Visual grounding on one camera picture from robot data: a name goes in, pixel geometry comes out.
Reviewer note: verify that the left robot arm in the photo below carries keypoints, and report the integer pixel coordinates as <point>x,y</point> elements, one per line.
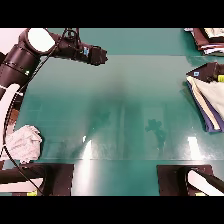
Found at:
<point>20,60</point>

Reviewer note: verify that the purple garment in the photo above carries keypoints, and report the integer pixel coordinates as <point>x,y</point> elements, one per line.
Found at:
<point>209,121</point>

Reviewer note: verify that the white grey garment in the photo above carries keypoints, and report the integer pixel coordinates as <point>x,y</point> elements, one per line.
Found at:
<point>23,143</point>

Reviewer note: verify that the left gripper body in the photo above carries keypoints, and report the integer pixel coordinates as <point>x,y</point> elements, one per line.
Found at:
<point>98,55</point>

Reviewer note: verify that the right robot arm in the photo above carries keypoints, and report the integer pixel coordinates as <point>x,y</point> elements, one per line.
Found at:
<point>203,181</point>

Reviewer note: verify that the cream garment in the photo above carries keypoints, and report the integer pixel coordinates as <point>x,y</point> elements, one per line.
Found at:
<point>213,95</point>

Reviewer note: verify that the brown garment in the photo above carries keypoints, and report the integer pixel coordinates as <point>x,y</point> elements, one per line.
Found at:
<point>202,40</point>

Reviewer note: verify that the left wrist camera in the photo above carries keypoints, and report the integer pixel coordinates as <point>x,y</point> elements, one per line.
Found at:
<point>70,34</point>

